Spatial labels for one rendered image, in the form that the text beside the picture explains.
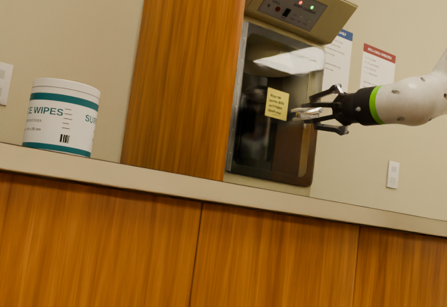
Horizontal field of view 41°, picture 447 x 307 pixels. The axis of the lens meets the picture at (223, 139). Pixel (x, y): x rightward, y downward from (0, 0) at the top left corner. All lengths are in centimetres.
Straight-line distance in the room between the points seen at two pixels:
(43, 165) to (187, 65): 70
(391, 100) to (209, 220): 49
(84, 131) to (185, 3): 63
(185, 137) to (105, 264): 54
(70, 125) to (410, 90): 71
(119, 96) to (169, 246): 83
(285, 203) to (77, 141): 43
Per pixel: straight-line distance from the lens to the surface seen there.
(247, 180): 156
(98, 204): 104
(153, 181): 106
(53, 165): 98
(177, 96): 158
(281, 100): 163
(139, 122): 174
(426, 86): 136
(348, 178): 246
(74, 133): 115
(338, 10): 171
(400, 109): 135
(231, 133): 151
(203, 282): 117
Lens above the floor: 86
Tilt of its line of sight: 8 degrees up
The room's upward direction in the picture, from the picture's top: 7 degrees clockwise
